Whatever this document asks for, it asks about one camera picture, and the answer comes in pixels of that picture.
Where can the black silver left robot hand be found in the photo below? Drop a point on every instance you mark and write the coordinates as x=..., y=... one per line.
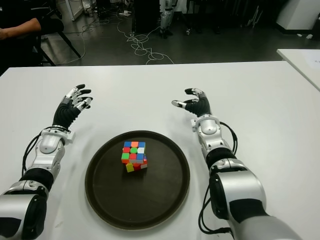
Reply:
x=65, y=113

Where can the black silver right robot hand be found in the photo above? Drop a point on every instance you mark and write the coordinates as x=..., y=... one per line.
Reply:
x=201, y=105

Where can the multicoloured Rubik's cube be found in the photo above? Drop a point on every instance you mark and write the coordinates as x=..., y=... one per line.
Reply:
x=133, y=151

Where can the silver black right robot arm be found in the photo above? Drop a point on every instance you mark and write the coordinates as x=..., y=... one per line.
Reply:
x=237, y=185

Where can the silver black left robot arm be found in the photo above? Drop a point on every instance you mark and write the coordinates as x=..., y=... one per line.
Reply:
x=47, y=147

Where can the dark brown round plate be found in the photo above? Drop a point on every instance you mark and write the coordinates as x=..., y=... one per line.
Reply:
x=155, y=195

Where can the black metal chair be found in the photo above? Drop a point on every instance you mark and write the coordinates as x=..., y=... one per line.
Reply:
x=70, y=43

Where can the seated person in black shirt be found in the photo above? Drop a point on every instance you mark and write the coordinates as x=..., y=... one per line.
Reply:
x=25, y=25

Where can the leaning white boards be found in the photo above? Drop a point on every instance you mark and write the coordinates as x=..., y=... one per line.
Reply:
x=253, y=16

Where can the white framed panel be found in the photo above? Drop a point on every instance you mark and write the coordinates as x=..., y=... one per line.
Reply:
x=72, y=10

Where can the black pillar cabinet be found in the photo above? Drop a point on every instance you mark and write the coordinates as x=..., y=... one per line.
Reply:
x=146, y=15

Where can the white side table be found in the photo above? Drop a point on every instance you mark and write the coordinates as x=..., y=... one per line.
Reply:
x=305, y=62

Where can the white power strip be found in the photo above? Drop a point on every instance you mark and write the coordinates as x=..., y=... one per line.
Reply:
x=125, y=13

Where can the white cabinet with black base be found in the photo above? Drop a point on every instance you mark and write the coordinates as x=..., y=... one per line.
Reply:
x=300, y=15

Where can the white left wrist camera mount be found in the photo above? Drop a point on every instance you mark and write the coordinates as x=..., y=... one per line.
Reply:
x=70, y=137

